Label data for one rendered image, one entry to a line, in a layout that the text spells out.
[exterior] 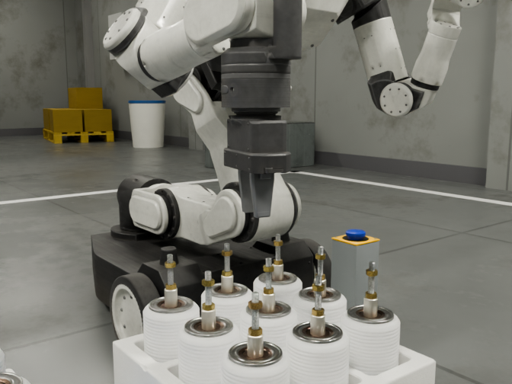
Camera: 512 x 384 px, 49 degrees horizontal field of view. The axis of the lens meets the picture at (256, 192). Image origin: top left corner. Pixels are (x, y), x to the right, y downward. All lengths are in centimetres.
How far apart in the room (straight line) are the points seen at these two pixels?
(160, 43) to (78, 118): 722
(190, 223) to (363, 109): 349
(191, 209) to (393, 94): 59
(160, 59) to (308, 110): 453
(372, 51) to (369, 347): 70
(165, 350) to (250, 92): 48
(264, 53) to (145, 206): 99
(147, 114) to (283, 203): 573
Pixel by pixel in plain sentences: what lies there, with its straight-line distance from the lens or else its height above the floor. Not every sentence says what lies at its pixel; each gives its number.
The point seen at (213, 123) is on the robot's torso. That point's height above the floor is 54.
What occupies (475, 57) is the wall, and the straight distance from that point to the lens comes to 428.
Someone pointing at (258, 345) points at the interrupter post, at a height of 27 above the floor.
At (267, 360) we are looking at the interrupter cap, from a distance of 79.
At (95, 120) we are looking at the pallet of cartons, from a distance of 810.
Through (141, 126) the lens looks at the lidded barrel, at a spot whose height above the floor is 27.
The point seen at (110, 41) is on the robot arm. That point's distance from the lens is 90.
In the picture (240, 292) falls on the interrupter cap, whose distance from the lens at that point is 104.
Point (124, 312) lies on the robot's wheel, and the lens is 140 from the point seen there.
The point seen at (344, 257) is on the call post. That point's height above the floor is 28.
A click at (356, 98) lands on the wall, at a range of 491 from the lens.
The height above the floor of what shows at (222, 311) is 23.
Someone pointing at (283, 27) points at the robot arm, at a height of 68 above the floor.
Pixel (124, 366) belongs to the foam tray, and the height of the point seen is 15.
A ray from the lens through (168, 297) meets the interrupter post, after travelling 98.
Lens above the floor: 60
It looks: 9 degrees down
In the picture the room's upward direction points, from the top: straight up
